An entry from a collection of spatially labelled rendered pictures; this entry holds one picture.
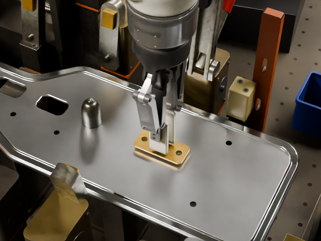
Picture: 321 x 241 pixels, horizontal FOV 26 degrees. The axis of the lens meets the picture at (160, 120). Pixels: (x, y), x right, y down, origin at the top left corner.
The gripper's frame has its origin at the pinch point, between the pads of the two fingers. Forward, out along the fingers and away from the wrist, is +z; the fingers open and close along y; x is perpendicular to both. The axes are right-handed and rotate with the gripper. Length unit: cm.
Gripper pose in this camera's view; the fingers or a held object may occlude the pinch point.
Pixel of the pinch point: (162, 130)
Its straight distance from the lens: 105.4
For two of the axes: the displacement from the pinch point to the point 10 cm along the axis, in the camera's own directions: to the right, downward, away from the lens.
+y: -4.6, 6.7, -5.8
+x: 8.9, 3.5, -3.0
